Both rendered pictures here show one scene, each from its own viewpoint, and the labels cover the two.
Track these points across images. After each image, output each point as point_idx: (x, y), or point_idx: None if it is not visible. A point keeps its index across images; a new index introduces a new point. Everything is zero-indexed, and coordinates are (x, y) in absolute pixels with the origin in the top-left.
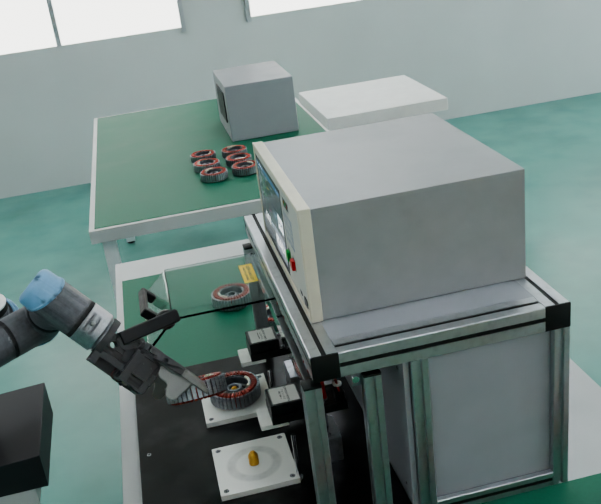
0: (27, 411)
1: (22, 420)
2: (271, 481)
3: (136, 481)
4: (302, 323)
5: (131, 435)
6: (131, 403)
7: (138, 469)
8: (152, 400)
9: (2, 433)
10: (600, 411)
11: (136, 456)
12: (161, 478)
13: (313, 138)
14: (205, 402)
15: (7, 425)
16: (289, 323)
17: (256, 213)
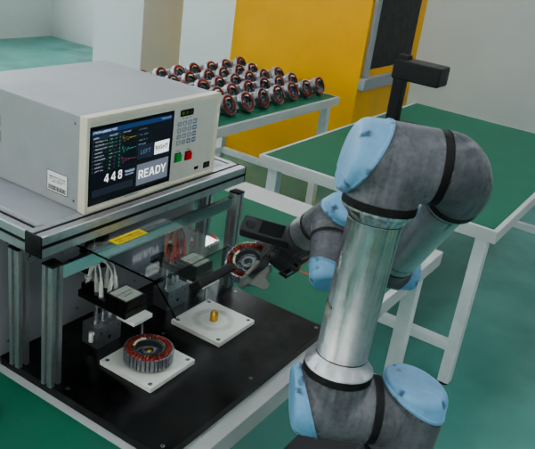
0: (308, 446)
1: (320, 441)
2: (222, 306)
3: (272, 382)
4: (214, 174)
5: (232, 417)
6: (193, 447)
7: (261, 388)
8: (188, 417)
9: (344, 444)
10: None
11: (251, 398)
12: (264, 358)
13: (60, 102)
14: (169, 373)
15: (335, 448)
16: (204, 191)
17: (30, 232)
